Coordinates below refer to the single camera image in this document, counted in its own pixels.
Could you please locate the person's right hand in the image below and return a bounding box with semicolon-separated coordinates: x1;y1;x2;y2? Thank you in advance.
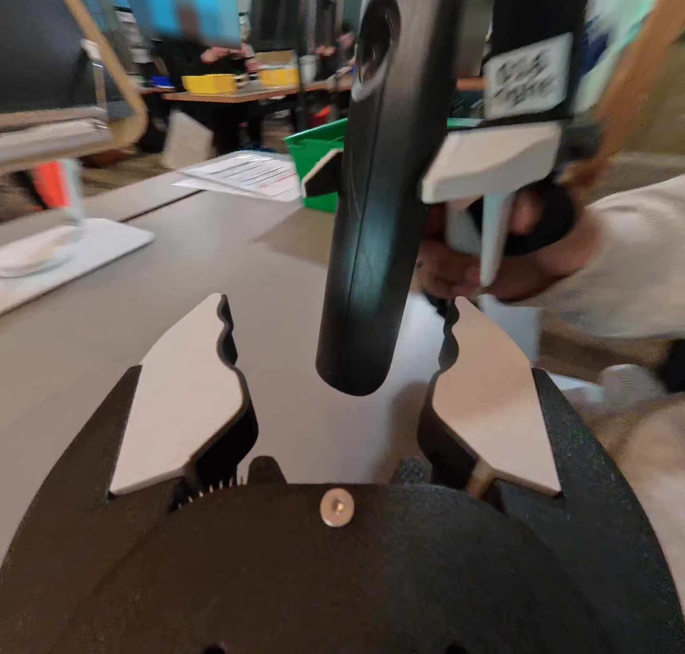
416;186;590;304

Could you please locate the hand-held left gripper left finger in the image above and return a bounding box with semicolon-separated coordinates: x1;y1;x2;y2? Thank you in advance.
108;292;260;500

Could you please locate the green storage bin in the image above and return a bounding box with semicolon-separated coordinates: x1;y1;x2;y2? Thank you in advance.
284;118;482;214

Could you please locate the wooden workbench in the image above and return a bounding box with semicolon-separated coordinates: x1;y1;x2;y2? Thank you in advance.
163;76;485;103

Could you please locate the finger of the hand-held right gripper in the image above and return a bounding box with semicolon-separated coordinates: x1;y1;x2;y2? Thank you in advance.
300;147;346;199
419;120;564;205

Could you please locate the white printed paper sheet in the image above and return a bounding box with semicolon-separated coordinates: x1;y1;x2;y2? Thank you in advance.
172;151;303;203

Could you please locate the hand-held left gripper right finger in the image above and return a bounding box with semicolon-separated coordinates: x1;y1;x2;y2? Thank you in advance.
417;295;564;500

